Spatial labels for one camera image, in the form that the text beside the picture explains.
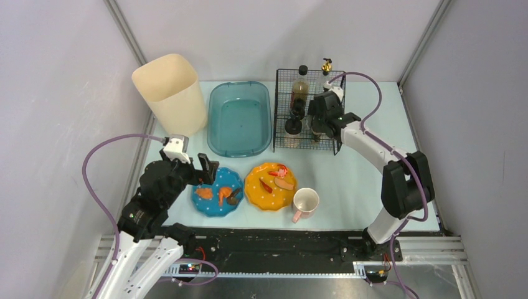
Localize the orange polka dot plate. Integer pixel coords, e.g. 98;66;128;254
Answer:
244;163;298;211

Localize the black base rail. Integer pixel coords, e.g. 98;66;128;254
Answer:
182;227;403;275

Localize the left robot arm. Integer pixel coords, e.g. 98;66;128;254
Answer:
86;153;219;298

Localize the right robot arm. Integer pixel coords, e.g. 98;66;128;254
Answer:
308;88;435;245

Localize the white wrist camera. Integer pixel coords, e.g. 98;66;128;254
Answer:
162;134;191;164
323;81;344;103

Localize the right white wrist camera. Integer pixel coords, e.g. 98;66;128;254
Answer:
323;81;344;103

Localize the cream plastic waste bin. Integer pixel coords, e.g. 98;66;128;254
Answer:
131;54;207;137

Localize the orange chicken drumstick toy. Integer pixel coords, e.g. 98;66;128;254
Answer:
219;186;232;207

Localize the teal transparent plastic tub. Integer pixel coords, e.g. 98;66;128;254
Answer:
207;81;272;158

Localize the pink ceramic mug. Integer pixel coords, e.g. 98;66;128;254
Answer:
292;187;320;224

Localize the small pepper shaker black lid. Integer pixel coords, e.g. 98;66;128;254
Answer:
310;123;322;143

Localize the pink salmon slice toy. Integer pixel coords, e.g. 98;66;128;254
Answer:
274;177;295;191

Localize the red chili pepper toy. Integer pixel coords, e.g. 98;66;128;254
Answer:
259;179;273;194

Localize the blue polka dot plate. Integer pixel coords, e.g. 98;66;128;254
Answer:
191;167;244;217

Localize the red shrimp toy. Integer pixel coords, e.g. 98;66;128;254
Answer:
268;164;288;179

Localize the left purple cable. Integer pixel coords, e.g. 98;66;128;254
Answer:
82;133;167;299

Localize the clear glass bottle gold stopper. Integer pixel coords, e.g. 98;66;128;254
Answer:
315;58;332;93

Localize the black wire rack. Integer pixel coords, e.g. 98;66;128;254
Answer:
272;68;341;155

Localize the orange shredded food piece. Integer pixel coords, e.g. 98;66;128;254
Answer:
194;188;214;200

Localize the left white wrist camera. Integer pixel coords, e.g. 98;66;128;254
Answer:
162;134;191;164

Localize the dark sauce bottle red label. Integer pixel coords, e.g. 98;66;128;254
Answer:
290;65;309;108

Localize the white granule shaker black lid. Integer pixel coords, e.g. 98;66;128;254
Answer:
285;118;303;148

